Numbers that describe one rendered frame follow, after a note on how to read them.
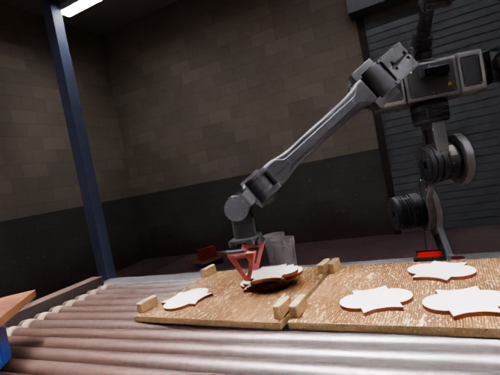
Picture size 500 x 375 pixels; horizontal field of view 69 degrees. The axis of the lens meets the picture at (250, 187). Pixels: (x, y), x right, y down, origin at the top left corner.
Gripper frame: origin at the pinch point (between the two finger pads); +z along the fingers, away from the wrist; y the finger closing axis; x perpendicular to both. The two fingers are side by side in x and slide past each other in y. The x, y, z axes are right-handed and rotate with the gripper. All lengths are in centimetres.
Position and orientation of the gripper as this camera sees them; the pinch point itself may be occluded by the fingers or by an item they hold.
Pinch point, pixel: (251, 271)
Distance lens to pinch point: 95.2
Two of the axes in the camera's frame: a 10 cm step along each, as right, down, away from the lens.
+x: -9.6, 1.5, 2.3
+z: 1.6, 9.9, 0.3
